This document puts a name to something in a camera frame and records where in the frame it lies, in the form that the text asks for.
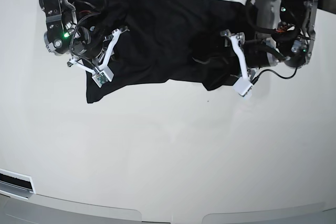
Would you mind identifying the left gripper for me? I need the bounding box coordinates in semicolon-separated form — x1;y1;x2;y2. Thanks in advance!
243;38;284;69

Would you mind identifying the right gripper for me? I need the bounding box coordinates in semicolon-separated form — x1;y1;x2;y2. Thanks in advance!
72;26;115;63

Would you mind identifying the black t-shirt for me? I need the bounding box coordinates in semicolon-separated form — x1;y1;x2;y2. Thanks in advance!
86;0;255;103

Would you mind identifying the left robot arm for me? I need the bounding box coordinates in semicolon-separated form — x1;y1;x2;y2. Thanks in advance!
245;0;318;68

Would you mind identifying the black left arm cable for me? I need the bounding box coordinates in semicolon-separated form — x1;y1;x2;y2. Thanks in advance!
245;0;279;35

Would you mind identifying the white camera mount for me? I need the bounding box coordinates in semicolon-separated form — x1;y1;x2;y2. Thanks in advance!
220;29;254;100
67;26;130;88

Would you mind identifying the white slotted table bracket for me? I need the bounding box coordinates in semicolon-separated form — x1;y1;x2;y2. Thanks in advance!
1;168;36;200

